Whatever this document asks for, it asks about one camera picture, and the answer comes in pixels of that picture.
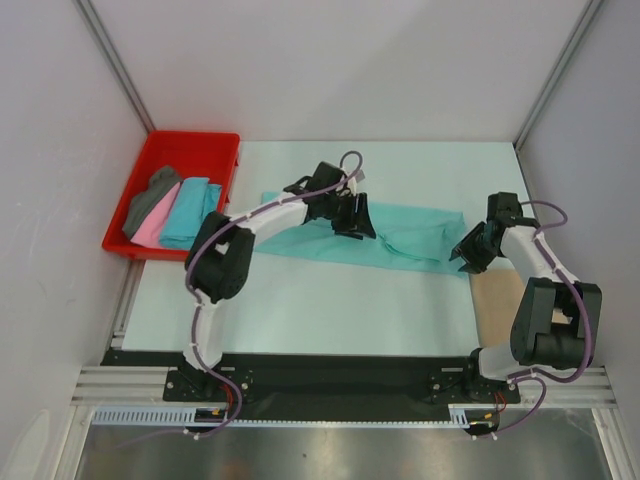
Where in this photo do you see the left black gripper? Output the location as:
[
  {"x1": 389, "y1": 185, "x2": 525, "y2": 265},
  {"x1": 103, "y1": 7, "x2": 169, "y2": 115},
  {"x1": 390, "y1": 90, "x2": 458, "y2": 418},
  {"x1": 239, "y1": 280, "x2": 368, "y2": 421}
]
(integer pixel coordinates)
[{"x1": 320, "y1": 191, "x2": 374, "y2": 239}]

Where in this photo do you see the mint green t shirt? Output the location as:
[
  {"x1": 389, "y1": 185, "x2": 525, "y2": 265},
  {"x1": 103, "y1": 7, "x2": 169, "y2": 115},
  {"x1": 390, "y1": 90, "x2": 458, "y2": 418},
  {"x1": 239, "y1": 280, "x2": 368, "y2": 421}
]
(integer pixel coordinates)
[{"x1": 255, "y1": 202, "x2": 467, "y2": 277}]

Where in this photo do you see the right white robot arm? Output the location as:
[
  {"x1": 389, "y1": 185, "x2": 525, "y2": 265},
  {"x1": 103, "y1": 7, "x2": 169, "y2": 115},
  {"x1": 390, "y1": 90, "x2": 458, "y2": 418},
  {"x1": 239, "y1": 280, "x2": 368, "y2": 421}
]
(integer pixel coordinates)
[{"x1": 450, "y1": 192, "x2": 602, "y2": 401}]

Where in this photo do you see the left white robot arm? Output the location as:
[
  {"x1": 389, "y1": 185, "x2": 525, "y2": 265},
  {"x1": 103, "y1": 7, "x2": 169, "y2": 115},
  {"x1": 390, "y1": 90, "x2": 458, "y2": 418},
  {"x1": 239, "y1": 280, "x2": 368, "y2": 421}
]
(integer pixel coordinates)
[{"x1": 183, "y1": 151, "x2": 376, "y2": 400}]

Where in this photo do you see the folded beige t shirt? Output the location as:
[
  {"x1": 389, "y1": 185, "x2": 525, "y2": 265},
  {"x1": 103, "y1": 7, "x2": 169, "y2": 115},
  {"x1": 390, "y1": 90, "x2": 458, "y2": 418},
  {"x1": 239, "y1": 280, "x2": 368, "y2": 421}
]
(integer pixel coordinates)
[{"x1": 470, "y1": 269, "x2": 576, "y2": 351}]

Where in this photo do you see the blue t shirt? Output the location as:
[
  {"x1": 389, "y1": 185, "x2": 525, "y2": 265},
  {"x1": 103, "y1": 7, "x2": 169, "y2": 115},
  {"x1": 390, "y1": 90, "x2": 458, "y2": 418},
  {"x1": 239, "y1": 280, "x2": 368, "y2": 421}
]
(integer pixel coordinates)
[{"x1": 159, "y1": 177, "x2": 222, "y2": 250}]

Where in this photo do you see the red plastic bin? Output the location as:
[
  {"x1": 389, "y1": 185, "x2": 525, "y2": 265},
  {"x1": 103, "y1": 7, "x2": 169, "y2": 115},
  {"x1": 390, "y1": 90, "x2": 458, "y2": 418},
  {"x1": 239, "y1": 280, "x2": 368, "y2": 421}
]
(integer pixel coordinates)
[{"x1": 102, "y1": 130, "x2": 240, "y2": 262}]

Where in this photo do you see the grey t shirt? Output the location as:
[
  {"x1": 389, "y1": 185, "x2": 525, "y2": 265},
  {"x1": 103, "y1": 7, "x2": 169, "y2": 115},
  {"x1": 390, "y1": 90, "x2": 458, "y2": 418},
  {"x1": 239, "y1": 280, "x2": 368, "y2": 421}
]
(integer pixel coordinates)
[{"x1": 122, "y1": 165, "x2": 182, "y2": 240}]

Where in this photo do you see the pink t shirt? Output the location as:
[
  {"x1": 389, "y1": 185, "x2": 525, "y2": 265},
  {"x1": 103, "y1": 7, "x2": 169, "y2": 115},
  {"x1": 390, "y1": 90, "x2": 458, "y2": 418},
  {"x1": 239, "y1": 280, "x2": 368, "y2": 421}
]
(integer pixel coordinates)
[{"x1": 130, "y1": 183, "x2": 181, "y2": 249}]

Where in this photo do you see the right aluminium corner post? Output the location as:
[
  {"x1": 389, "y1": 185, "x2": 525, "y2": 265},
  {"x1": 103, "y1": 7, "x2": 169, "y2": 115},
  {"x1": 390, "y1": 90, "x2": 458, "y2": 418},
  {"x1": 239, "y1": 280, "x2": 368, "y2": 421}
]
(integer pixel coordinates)
[{"x1": 512, "y1": 0, "x2": 608, "y2": 155}]

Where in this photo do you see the aluminium corner post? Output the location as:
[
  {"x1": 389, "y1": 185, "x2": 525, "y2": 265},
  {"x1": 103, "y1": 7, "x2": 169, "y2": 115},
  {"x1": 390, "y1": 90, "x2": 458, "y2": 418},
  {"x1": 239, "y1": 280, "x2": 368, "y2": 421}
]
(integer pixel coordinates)
[
  {"x1": 512, "y1": 0, "x2": 608, "y2": 155},
  {"x1": 71, "y1": 0, "x2": 156, "y2": 134}
]

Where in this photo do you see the white slotted cable duct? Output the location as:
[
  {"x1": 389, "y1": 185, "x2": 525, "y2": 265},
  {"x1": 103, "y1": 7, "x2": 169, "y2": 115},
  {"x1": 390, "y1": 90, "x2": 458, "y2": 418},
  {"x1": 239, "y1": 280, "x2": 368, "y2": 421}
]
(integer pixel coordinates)
[{"x1": 92, "y1": 406, "x2": 497, "y2": 429}]

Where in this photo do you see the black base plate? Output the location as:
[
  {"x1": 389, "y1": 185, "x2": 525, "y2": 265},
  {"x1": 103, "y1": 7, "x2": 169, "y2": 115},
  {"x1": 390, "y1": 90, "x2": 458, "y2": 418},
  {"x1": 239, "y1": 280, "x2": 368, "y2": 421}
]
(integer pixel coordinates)
[{"x1": 102, "y1": 349, "x2": 521, "y2": 426}]

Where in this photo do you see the left aluminium corner post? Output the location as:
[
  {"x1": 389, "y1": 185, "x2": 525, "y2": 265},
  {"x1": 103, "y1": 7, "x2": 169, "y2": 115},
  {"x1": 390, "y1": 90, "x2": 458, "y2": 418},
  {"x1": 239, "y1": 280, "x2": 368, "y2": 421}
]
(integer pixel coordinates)
[{"x1": 71, "y1": 0, "x2": 156, "y2": 134}]

